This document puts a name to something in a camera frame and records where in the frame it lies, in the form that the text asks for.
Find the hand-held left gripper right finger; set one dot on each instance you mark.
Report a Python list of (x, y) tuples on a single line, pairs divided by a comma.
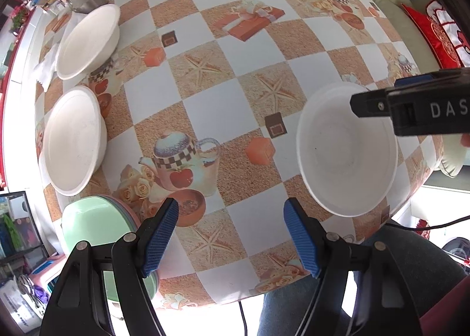
[(301, 242)]

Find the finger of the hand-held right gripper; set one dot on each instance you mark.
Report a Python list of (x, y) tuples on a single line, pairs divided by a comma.
[(371, 103), (413, 80)]

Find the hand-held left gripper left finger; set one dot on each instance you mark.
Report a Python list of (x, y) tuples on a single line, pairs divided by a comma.
[(161, 236)]

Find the white bowl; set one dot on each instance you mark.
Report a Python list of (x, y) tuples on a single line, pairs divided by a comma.
[(71, 141), (86, 40), (341, 159)]

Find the person's right hand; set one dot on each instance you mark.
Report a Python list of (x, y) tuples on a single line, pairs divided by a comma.
[(466, 140)]

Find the pink plastic bowl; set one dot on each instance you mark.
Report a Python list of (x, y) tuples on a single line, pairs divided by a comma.
[(128, 211)]

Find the red embroidered cushion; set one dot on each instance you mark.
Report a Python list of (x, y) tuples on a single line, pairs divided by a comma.
[(438, 34)]

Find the olive green sofa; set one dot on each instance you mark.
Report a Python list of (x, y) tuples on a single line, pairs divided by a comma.
[(396, 20)]

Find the person's leg in jeans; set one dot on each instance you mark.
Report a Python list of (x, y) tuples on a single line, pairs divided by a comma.
[(367, 284)]

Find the pink plastic stool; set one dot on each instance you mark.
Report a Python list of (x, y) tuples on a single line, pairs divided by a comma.
[(46, 270)]

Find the glass cabinet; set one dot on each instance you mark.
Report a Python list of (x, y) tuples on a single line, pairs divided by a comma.
[(20, 224)]

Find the checkered printed tablecloth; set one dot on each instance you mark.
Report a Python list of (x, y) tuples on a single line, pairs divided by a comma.
[(227, 75)]

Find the white plastic packet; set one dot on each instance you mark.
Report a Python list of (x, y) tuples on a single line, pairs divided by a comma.
[(18, 303)]

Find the person's dark red shirt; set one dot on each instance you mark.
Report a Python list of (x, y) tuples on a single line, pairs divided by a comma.
[(449, 310)]

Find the white tissue paper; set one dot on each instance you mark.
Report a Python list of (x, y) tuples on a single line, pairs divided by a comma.
[(47, 64)]

